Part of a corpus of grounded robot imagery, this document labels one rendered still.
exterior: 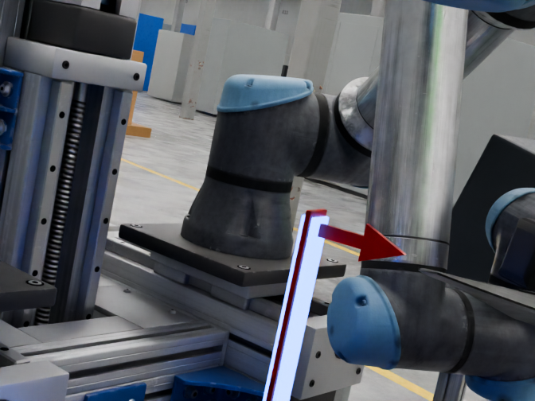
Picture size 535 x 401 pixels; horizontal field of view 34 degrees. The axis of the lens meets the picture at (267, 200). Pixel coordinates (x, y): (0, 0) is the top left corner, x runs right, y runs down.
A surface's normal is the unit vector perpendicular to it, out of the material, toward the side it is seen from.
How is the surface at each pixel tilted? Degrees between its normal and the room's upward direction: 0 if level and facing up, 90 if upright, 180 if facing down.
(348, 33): 90
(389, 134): 84
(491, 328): 64
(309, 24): 90
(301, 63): 90
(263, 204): 72
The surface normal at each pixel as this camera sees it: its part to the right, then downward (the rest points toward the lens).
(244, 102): -0.40, 0.00
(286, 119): 0.44, 0.14
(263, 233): 0.48, -0.09
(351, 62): -0.76, -0.07
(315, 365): 0.76, 0.25
